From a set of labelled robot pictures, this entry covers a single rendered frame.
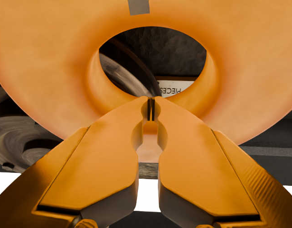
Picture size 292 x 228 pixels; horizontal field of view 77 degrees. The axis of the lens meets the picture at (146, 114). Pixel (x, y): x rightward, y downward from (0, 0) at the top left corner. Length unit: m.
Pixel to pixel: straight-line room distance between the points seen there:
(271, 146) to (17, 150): 5.93
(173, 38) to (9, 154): 0.45
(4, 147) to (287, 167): 9.43
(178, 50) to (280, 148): 5.87
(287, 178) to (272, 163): 0.71
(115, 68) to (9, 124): 0.20
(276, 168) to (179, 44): 8.94
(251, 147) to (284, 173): 3.69
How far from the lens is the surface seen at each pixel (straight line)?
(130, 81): 0.34
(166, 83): 0.51
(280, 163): 9.51
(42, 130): 0.34
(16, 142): 0.45
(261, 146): 5.94
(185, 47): 0.48
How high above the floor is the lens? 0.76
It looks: 47 degrees up
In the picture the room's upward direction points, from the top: 180 degrees counter-clockwise
